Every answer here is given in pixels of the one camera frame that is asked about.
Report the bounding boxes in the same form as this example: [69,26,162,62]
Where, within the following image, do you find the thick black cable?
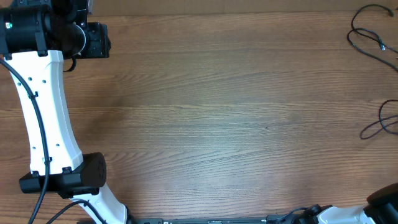
[346,3,398,72]

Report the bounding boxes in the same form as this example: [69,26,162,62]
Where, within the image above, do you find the black braided cable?
[378,99,398,136]

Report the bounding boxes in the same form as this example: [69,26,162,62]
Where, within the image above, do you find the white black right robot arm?
[292,184,397,224]

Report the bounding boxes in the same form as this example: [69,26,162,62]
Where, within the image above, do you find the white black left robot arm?
[1,0,134,223]

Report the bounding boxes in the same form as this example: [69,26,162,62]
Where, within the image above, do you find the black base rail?
[132,214,299,224]

